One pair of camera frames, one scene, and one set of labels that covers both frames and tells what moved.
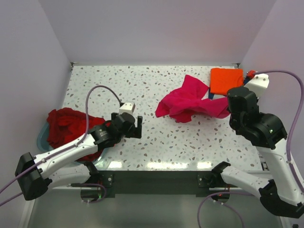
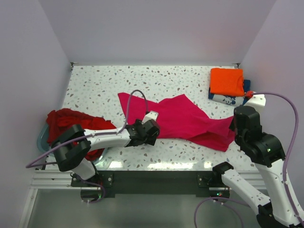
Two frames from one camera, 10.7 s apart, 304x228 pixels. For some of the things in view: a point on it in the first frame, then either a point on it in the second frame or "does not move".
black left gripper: (136, 132) to (151, 140)
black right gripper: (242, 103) to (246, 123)
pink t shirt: (182, 104) to (177, 118)
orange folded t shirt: (223, 79) does not move
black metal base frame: (196, 182) does not move
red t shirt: (63, 124) does not move
